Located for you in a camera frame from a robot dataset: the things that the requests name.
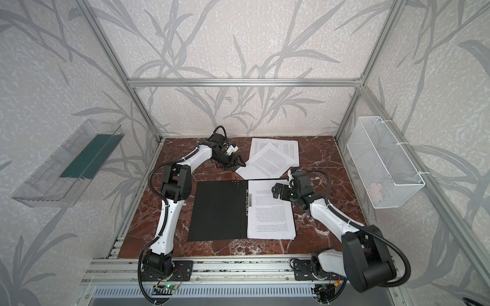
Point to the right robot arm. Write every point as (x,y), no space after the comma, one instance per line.
(367,259)

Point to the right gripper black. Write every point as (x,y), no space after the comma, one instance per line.
(283,191)

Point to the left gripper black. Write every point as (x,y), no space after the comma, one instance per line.
(230,159)

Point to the clear plastic wall tray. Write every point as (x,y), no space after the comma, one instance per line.
(62,179)

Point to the aluminium front rail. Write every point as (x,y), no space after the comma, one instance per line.
(262,269)

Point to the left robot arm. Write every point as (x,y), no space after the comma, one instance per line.
(171,182)

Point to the white wire mesh basket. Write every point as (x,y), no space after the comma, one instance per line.
(387,173)

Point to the printed sheet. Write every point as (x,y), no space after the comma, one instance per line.
(288,147)
(268,163)
(269,218)

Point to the aluminium frame horizontal bar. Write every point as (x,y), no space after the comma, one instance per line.
(244,82)

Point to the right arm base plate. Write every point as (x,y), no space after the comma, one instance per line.
(302,270)

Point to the folder white cover black inside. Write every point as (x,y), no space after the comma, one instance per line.
(219,211)

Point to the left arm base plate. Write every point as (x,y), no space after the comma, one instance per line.
(181,271)

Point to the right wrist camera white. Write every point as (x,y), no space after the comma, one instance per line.
(289,174)

